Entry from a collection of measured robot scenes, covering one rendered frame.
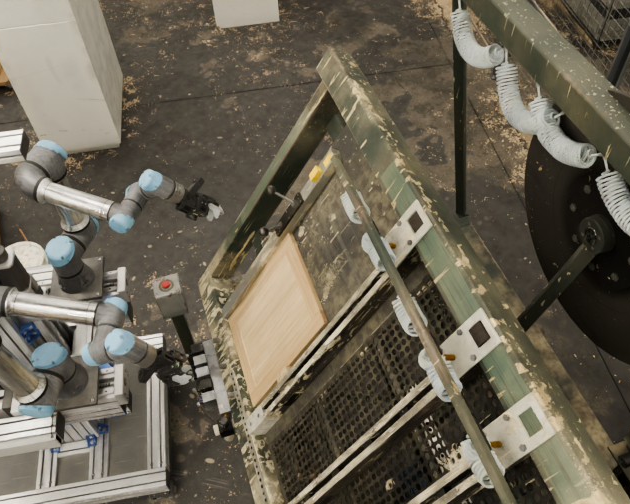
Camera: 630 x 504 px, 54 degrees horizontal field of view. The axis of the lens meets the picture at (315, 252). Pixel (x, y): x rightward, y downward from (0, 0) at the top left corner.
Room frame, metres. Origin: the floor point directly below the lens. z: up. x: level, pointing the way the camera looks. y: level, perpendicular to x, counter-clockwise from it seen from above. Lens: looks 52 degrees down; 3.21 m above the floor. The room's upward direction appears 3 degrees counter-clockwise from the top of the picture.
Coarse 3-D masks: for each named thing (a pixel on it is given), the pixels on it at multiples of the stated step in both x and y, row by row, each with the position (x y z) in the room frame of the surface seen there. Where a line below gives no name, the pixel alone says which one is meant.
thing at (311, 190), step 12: (324, 168) 1.61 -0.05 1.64; (324, 180) 1.59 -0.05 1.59; (300, 192) 1.62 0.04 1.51; (312, 192) 1.58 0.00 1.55; (300, 216) 1.57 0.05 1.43; (288, 228) 1.55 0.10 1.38; (276, 240) 1.54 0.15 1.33; (264, 252) 1.55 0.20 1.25; (252, 264) 1.55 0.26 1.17; (264, 264) 1.52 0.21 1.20; (252, 276) 1.51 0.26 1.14; (240, 288) 1.51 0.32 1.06; (228, 300) 1.52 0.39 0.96; (240, 300) 1.49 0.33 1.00; (228, 312) 1.47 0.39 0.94
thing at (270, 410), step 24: (408, 216) 1.14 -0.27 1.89; (408, 240) 1.08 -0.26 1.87; (408, 264) 1.08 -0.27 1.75; (360, 288) 1.10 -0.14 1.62; (384, 288) 1.06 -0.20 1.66; (360, 312) 1.04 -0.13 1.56; (336, 336) 1.02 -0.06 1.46; (312, 360) 1.00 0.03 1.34; (288, 384) 0.99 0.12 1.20; (264, 408) 0.98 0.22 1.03; (264, 432) 0.94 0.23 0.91
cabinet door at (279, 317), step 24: (288, 240) 1.52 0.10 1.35; (288, 264) 1.44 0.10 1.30; (264, 288) 1.44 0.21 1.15; (288, 288) 1.36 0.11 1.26; (312, 288) 1.28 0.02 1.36; (240, 312) 1.44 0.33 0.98; (264, 312) 1.35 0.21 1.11; (288, 312) 1.27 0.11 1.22; (312, 312) 1.20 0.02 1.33; (240, 336) 1.35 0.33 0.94; (264, 336) 1.27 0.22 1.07; (288, 336) 1.19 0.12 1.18; (312, 336) 1.12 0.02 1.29; (240, 360) 1.26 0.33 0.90; (264, 360) 1.18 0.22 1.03; (288, 360) 1.11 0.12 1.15; (264, 384) 1.09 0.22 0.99
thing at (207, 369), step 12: (192, 348) 1.40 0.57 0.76; (204, 348) 1.41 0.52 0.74; (204, 360) 1.34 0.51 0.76; (216, 360) 1.35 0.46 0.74; (204, 372) 1.28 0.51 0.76; (216, 372) 1.29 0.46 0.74; (204, 384) 1.22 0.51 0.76; (216, 384) 1.23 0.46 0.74; (204, 396) 1.17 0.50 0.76; (216, 396) 1.17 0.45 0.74; (228, 408) 1.12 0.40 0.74; (228, 420) 1.05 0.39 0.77; (216, 432) 1.02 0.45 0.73; (228, 432) 1.02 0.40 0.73
